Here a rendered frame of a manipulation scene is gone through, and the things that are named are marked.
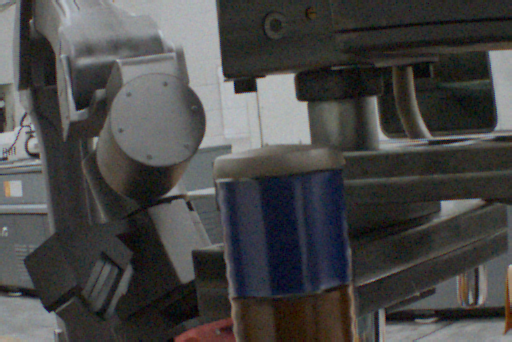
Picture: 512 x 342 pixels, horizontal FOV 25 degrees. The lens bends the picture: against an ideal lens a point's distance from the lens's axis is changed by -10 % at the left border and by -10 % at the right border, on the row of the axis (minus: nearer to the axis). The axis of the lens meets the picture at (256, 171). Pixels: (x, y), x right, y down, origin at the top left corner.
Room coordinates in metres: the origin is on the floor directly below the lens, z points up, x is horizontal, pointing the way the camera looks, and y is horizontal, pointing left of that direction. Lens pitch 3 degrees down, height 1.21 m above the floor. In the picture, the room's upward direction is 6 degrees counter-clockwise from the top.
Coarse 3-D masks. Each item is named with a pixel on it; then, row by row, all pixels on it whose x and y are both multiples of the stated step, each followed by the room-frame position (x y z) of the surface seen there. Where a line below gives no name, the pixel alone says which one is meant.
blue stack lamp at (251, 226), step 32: (224, 192) 0.36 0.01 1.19; (256, 192) 0.35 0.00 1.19; (288, 192) 0.35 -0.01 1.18; (320, 192) 0.35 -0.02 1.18; (224, 224) 0.36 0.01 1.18; (256, 224) 0.35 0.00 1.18; (288, 224) 0.35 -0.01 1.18; (320, 224) 0.35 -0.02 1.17; (224, 256) 0.37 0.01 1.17; (256, 256) 0.35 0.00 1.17; (288, 256) 0.35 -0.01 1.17; (320, 256) 0.35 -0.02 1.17; (256, 288) 0.35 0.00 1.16; (288, 288) 0.35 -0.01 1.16; (320, 288) 0.35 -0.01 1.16
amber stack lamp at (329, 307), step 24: (336, 288) 0.36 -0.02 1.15; (240, 312) 0.36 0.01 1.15; (264, 312) 0.35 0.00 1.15; (288, 312) 0.35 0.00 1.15; (312, 312) 0.35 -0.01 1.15; (336, 312) 0.36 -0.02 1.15; (240, 336) 0.36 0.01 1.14; (264, 336) 0.35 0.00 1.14; (288, 336) 0.35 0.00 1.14; (312, 336) 0.35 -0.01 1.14; (336, 336) 0.36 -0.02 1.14
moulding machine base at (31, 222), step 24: (24, 168) 8.25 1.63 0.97; (192, 168) 7.90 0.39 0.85; (0, 192) 8.53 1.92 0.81; (24, 192) 8.29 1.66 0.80; (0, 216) 8.55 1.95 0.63; (24, 216) 8.31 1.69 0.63; (216, 216) 8.00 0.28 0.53; (0, 240) 8.58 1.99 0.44; (24, 240) 8.34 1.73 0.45; (216, 240) 7.98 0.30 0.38; (0, 264) 8.62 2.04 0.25; (0, 288) 8.87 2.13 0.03; (24, 288) 8.51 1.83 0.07
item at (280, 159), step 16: (288, 144) 0.37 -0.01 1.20; (304, 144) 0.37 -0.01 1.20; (320, 144) 0.37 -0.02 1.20; (224, 160) 0.36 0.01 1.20; (240, 160) 0.35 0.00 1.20; (256, 160) 0.35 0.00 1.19; (272, 160) 0.35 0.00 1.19; (288, 160) 0.35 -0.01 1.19; (304, 160) 0.35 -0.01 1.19; (320, 160) 0.35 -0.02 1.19; (336, 160) 0.36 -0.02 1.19; (224, 176) 0.36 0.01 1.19; (240, 176) 0.35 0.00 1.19; (256, 176) 0.35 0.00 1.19
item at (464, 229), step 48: (336, 96) 0.63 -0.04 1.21; (336, 144) 0.64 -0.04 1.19; (384, 144) 0.67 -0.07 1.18; (432, 144) 0.66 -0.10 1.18; (480, 144) 0.56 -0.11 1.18; (384, 192) 0.60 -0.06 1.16; (432, 192) 0.58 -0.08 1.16; (480, 192) 0.56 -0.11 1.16; (384, 240) 0.59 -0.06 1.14; (432, 240) 0.63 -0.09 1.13; (480, 240) 0.67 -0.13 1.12; (384, 288) 0.59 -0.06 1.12; (432, 288) 0.65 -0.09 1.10; (480, 288) 0.68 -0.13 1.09; (384, 336) 0.60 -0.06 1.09
